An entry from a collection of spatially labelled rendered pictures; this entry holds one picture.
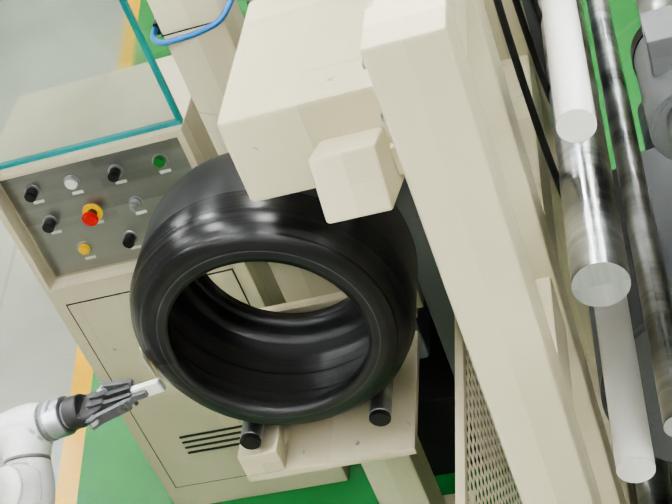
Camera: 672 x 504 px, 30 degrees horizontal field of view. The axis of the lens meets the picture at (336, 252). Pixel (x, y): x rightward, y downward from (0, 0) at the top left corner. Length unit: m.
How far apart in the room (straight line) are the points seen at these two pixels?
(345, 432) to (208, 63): 0.82
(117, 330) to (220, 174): 1.11
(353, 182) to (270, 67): 0.27
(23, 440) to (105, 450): 1.45
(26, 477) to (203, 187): 0.78
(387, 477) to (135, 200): 0.94
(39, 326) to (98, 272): 1.65
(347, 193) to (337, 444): 1.03
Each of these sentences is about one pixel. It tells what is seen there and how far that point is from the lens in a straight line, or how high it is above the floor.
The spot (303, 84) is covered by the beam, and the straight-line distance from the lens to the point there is 1.83.
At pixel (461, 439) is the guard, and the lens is 2.30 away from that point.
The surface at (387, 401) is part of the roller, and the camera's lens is 2.55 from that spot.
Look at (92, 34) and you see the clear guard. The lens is 2.92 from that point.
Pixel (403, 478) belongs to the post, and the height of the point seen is 0.32.
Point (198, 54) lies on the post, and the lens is 2.49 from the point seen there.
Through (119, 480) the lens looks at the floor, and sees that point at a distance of 4.12.
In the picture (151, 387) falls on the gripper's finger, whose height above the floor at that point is 1.01.
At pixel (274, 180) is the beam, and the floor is 1.67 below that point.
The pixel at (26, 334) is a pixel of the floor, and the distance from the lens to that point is 4.96.
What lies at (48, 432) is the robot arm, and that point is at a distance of 2.80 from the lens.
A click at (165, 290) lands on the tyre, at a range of 2.36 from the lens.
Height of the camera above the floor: 2.63
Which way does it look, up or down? 35 degrees down
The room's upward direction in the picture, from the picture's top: 23 degrees counter-clockwise
